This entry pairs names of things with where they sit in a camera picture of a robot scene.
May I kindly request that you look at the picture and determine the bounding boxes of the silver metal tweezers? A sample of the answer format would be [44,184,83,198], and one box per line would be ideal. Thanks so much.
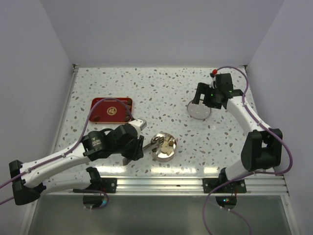
[142,136,164,153]

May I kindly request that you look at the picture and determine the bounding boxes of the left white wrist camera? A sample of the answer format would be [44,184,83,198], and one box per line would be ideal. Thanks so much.
[129,119,147,135]

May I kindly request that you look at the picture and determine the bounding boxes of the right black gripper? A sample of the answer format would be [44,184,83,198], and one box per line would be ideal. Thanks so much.
[192,82,222,110]

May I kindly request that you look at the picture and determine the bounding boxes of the round silver tin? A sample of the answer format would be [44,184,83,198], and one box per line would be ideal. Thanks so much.
[150,132,177,163]

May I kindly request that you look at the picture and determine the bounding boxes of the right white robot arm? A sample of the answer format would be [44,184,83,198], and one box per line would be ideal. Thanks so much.
[192,70,283,192]

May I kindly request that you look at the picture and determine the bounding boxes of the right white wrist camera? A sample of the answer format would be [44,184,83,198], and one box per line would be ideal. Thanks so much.
[210,69,218,89]

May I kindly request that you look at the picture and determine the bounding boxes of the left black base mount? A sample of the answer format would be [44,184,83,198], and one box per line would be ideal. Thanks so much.
[73,167,117,193]

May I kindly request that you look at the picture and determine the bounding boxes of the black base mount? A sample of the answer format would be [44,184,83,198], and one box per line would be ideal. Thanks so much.
[73,167,117,193]
[202,167,247,194]

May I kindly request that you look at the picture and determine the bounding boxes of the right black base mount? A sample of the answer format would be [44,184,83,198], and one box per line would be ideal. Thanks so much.
[202,167,247,194]

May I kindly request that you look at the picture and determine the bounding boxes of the aluminium front rail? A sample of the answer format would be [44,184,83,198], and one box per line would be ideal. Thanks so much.
[48,177,287,196]

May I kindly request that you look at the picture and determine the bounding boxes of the red rectangular tray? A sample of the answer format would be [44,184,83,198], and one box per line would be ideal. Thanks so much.
[89,97,133,124]

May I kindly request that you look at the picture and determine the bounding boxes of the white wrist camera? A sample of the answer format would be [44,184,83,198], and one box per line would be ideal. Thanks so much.
[210,69,218,89]
[129,119,147,135]

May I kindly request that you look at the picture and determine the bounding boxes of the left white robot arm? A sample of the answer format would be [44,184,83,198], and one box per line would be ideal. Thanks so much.
[9,119,146,206]

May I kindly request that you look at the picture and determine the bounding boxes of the round silver tin lid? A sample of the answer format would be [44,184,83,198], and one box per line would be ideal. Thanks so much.
[187,101,211,120]

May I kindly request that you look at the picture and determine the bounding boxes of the dark chocolate near tray edge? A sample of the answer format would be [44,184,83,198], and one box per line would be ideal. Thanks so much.
[124,116,131,122]

